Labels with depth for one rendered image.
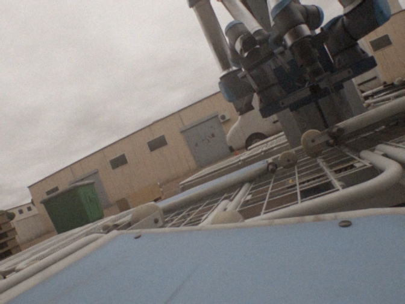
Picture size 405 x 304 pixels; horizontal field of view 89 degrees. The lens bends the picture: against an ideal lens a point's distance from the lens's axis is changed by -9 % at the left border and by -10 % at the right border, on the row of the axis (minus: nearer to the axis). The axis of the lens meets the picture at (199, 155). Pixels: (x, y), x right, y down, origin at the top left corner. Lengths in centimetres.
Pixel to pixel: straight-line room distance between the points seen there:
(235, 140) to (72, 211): 548
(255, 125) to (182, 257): 773
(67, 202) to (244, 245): 673
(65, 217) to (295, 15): 678
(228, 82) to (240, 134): 660
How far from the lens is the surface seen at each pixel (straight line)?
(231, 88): 137
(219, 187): 86
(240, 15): 134
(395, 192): 60
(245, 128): 792
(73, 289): 25
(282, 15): 92
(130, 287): 21
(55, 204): 710
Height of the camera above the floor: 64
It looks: 1 degrees up
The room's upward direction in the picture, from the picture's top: 24 degrees counter-clockwise
